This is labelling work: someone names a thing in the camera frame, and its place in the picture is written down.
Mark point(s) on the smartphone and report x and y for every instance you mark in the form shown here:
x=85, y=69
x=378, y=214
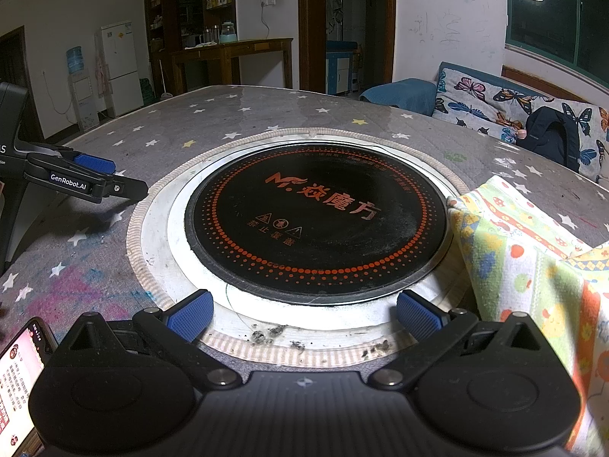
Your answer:
x=19, y=381

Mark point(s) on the green crate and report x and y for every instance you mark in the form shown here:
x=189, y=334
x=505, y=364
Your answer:
x=146, y=90

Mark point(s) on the black round induction cooker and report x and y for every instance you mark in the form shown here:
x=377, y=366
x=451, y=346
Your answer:
x=314, y=219

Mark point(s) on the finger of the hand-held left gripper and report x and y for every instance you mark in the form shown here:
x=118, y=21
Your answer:
x=81, y=182
x=95, y=163

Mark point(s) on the dark wooden wall shelf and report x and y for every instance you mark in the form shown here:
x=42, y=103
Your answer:
x=190, y=4

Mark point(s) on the butterfly print cushion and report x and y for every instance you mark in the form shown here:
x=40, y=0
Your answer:
x=476, y=100

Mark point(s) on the round black induction cooktop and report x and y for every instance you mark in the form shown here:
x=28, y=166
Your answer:
x=161, y=257

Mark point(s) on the brown wooden door frame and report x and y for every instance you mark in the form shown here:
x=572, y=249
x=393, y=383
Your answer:
x=304, y=28

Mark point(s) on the blue and white cabinet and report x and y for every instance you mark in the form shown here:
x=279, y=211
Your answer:
x=340, y=69

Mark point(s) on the dark wooden door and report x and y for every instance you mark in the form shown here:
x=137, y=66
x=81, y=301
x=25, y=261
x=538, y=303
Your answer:
x=19, y=85

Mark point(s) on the white refrigerator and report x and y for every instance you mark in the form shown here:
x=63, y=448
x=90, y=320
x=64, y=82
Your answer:
x=121, y=66

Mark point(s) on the pale green kettle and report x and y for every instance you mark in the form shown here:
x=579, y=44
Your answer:
x=228, y=33

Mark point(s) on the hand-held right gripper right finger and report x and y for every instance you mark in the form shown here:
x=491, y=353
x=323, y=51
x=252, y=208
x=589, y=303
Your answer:
x=418, y=316

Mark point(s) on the colourful cartoon print cloth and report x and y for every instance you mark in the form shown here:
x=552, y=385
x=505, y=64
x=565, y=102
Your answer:
x=523, y=257

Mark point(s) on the brown wooden side table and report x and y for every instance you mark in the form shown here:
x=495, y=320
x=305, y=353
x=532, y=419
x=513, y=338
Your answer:
x=228, y=54

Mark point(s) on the green framed window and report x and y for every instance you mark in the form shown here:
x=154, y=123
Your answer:
x=561, y=14

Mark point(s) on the grey star-print table cover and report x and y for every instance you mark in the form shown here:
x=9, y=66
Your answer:
x=285, y=109

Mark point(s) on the dark backpack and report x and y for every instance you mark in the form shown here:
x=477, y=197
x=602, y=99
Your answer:
x=552, y=138

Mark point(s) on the pink hanging cloth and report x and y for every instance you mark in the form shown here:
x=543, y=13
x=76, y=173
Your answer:
x=101, y=71

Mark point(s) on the blue sofa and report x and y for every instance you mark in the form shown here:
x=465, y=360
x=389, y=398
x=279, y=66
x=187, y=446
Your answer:
x=399, y=93

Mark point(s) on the water dispenser with blue bottle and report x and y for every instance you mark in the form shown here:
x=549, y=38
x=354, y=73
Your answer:
x=81, y=90

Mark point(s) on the broom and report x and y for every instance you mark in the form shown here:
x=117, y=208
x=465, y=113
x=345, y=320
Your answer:
x=164, y=81

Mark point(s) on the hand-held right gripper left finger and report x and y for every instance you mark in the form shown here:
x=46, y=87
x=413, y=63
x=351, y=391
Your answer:
x=190, y=316

